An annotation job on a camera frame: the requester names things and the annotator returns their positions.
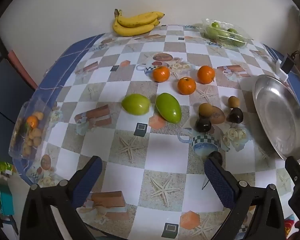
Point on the pile of tan longans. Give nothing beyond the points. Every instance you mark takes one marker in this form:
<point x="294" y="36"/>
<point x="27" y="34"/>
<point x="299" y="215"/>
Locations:
<point x="36" y="133"/>

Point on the small brown round fruit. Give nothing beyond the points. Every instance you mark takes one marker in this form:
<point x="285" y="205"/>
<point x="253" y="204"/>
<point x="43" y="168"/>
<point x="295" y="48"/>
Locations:
<point x="204" y="109"/>
<point x="233" y="102"/>

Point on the round green mango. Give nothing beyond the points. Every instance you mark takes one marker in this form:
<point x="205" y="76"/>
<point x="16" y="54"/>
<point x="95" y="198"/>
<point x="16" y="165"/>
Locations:
<point x="135" y="104"/>

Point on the clear plastic open box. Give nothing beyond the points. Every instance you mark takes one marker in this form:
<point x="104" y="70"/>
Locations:
<point x="43" y="107"/>

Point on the dark purple round fruit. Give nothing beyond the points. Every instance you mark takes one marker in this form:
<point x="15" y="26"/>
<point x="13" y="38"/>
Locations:
<point x="203" y="125"/>
<point x="235" y="115"/>

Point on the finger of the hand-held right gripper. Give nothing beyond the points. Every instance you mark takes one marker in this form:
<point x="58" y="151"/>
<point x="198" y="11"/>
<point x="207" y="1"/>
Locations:
<point x="296" y="171"/>

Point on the small tangerine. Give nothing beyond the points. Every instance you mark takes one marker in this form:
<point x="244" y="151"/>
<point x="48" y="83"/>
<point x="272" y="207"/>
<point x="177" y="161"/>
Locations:
<point x="32" y="122"/>

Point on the red patterned cloth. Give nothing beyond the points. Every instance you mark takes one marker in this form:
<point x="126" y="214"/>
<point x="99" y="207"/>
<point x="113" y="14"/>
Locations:
<point x="288" y="226"/>

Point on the teal box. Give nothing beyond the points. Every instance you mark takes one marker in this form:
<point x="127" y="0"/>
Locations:
<point x="6" y="200"/>

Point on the black device on white stand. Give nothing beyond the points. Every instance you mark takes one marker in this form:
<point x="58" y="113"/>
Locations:
<point x="287" y="63"/>

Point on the yellow banana bunch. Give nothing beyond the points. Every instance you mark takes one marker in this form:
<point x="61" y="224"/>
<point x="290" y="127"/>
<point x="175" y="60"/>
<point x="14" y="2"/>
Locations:
<point x="132" y="28"/>

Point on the round metal plate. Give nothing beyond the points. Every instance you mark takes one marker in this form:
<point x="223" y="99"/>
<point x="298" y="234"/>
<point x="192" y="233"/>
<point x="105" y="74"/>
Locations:
<point x="277" y="115"/>

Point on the dark blue cabinet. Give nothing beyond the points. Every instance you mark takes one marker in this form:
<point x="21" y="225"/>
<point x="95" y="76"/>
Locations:
<point x="5" y="92"/>

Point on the checkered printed tablecloth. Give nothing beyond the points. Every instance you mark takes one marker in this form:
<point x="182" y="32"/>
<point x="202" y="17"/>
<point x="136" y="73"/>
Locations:
<point x="130" y="172"/>

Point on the elongated green mango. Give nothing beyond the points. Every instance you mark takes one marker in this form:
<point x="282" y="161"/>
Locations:
<point x="168" y="108"/>

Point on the pile of green jujubes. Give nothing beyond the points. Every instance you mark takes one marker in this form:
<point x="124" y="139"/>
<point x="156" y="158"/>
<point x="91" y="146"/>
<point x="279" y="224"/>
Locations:
<point x="221" y="33"/>

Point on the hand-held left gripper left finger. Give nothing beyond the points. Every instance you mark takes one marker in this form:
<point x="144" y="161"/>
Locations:
<point x="88" y="180"/>

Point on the orange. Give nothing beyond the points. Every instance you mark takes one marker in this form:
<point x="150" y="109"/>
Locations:
<point x="206" y="74"/>
<point x="186" y="86"/>
<point x="161" y="74"/>

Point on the clear plastic clamshell container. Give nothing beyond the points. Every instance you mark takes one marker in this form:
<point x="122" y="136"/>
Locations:
<point x="240" y="31"/>

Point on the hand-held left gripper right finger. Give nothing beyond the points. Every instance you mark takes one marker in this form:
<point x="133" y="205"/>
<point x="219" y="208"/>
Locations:
<point x="218" y="182"/>

